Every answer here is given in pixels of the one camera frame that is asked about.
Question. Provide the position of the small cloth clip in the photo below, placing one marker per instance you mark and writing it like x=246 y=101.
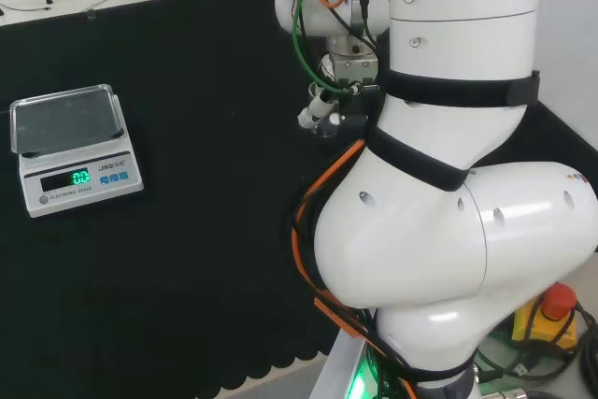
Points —
x=92 y=15

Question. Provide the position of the black bench cloth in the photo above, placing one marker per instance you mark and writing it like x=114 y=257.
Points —
x=187 y=240

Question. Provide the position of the yellow stop button red cap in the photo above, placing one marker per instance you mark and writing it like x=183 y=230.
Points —
x=546 y=319

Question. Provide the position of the white electronic balance steel pan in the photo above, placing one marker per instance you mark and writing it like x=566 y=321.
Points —
x=70 y=156

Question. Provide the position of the clear glass beaker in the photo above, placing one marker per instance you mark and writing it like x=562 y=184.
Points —
x=325 y=132

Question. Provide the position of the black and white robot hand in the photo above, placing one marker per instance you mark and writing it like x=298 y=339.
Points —
x=357 y=74

